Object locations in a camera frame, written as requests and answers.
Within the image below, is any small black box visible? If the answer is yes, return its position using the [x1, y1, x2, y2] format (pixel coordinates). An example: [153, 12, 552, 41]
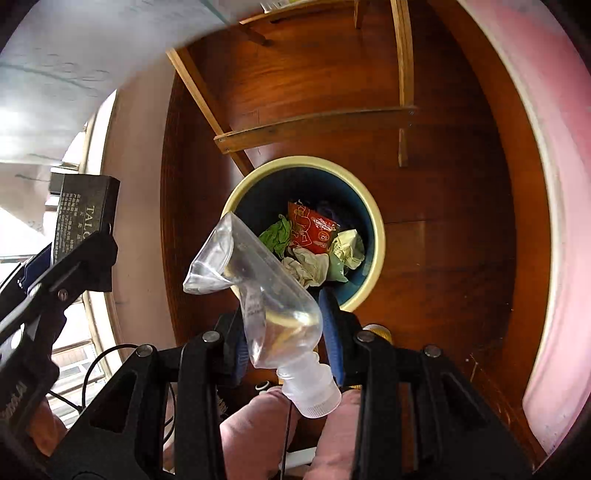
[51, 173, 121, 266]

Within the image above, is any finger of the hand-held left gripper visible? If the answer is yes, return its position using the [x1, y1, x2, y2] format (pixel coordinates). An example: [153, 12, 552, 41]
[18, 244, 52, 289]
[0, 232, 119, 365]

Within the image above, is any person's left leg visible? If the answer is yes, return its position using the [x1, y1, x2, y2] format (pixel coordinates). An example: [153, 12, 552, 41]
[219, 387, 296, 480]

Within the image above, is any person's right leg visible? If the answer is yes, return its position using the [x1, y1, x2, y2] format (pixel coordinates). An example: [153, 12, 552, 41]
[307, 388, 366, 480]

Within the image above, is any clear plastic bottle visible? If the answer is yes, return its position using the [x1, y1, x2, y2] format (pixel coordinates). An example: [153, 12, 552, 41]
[183, 213, 342, 418]

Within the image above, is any window frame with grid bars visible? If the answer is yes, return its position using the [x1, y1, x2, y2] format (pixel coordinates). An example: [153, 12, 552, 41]
[48, 339, 107, 402]

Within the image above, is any person's left hand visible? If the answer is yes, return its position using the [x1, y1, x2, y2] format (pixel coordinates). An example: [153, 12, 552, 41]
[28, 401, 70, 459]

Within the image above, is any blue bin with cream rim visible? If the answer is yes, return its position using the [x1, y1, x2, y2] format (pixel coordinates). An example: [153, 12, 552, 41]
[222, 156, 386, 313]

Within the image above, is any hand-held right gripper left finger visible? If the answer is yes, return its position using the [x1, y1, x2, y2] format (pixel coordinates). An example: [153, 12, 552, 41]
[46, 314, 246, 480]

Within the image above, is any pale green packet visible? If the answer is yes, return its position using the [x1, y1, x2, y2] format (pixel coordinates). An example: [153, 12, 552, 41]
[325, 228, 365, 283]

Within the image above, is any green plastic bag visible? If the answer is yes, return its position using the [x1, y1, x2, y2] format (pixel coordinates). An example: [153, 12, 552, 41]
[259, 215, 293, 259]

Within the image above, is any white paper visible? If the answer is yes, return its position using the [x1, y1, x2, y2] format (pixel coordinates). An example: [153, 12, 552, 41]
[281, 247, 331, 289]

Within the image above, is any thin black cable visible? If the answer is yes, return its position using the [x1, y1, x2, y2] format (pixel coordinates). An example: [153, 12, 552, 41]
[48, 344, 178, 430]

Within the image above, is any orange foil packet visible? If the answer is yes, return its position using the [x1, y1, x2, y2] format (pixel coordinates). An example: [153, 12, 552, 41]
[287, 200, 341, 256]

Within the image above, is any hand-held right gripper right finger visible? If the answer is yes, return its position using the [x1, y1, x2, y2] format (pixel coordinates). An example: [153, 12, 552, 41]
[318, 288, 533, 480]

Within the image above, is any person's leg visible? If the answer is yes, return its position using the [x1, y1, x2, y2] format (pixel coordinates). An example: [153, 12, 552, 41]
[307, 388, 366, 480]
[219, 387, 296, 480]

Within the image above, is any pink bed sheet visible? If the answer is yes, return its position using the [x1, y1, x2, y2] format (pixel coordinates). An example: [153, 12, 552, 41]
[462, 0, 591, 457]

